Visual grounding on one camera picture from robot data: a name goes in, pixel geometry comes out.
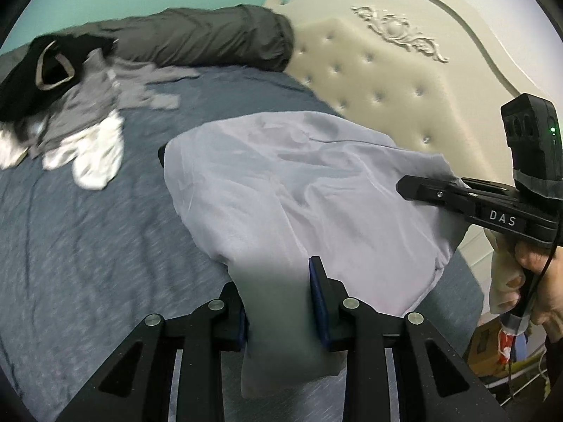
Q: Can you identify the white garment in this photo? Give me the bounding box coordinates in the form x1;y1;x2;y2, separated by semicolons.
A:
39;110;124;191

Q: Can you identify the dark blue bed cover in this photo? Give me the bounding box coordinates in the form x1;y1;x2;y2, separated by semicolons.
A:
1;67;328;421

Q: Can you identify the lilac zip jacket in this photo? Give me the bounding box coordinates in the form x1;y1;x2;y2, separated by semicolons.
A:
163;111;468;398

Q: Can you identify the grey t-shirt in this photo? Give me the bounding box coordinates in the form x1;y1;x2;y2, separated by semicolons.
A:
28;50;200;158

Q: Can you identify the cream tufted headboard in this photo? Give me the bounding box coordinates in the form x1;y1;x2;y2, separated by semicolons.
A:
262;0;563;318

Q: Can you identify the person's right hand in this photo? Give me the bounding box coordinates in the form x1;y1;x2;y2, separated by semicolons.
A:
515;242;563;343

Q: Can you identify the black garment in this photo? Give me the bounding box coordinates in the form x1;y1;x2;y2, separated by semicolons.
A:
1;34;116;123

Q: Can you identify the black cable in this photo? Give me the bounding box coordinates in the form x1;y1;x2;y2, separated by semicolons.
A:
505;210;562;401

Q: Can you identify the dark grey rolled duvet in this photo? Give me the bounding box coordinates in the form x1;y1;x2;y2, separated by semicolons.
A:
74;3;297;73

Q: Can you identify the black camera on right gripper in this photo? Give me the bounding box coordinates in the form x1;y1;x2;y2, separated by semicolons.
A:
501;94;562;201

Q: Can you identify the cardboard box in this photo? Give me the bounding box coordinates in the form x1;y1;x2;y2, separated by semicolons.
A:
466;315;551;378

